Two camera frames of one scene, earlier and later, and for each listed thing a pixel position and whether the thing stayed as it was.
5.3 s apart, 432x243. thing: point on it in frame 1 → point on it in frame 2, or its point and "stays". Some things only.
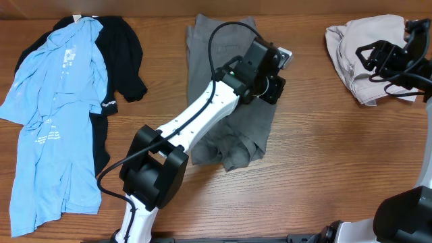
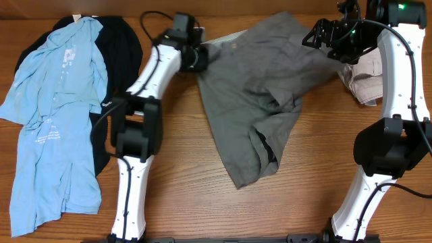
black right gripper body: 392,61 → 346,42
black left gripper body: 268,87 → 196,59
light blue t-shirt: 55,93 stays
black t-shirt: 123,52 stays
